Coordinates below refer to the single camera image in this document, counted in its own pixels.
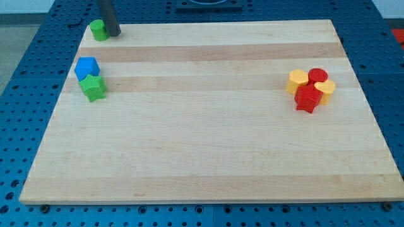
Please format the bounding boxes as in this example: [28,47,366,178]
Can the light wooden board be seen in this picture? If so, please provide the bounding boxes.
[20,20,403,205]

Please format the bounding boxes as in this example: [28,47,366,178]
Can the yellow hexagon block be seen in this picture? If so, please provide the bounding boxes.
[286,69,309,95]

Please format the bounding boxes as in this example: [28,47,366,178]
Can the red star block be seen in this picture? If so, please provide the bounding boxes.
[294,84,323,114]

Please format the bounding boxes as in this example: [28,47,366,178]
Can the green star block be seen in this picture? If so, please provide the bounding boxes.
[79,74,107,102]

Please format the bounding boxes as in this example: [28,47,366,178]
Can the red cylinder block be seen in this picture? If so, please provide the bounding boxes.
[308,68,328,84]

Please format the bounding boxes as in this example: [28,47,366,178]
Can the blue hexagon block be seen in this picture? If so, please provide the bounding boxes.
[74,57,100,81]

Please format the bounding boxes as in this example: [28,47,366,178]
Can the yellow heart block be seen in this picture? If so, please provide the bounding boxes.
[314,79,336,105]

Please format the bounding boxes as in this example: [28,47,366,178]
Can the green cylinder block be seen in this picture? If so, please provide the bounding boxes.
[89,19,109,42]

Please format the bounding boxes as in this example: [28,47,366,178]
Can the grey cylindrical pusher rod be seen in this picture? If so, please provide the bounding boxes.
[96,0,121,37]

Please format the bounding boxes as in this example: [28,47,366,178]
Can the red object at right edge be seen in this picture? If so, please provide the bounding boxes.
[391,28,404,49]

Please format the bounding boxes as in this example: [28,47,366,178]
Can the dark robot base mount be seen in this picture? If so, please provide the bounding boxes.
[174,0,244,11]

